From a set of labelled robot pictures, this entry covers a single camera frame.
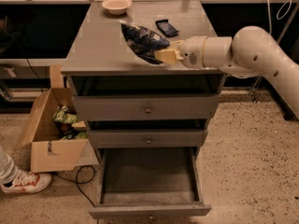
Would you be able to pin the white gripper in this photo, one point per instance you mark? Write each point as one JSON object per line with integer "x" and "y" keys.
{"x": 191, "y": 51}

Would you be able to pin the blue chip bag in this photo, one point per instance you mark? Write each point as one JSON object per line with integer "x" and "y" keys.
{"x": 143, "y": 42}

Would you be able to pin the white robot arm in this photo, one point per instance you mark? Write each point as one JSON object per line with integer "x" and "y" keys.
{"x": 251, "y": 52}

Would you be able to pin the grey top drawer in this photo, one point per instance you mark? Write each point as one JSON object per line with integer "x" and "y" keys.
{"x": 93, "y": 108}

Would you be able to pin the grey drawer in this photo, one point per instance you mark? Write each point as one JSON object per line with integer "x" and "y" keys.
{"x": 147, "y": 138}
{"x": 149, "y": 182}
{"x": 93, "y": 108}

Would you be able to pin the grey drawer cabinet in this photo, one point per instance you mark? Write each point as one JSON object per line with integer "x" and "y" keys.
{"x": 101, "y": 64}

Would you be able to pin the grey middle drawer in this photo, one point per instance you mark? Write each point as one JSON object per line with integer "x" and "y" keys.
{"x": 147, "y": 138}

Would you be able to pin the green snack bag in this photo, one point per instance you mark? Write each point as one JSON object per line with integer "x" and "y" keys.
{"x": 64, "y": 116}

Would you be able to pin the grey bottom drawer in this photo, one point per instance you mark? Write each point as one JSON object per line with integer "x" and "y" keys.
{"x": 149, "y": 182}

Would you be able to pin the beige bowl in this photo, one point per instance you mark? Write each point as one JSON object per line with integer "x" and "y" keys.
{"x": 116, "y": 7}

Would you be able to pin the green packet in box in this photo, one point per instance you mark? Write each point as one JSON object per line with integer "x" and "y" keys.
{"x": 74, "y": 135}

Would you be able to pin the cardboard box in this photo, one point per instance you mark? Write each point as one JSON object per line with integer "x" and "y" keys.
{"x": 49, "y": 152}

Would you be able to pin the white red sneaker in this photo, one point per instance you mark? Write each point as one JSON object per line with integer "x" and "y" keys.
{"x": 27, "y": 182}

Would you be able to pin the grey trouser leg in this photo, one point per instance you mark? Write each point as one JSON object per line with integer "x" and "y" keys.
{"x": 8, "y": 168}

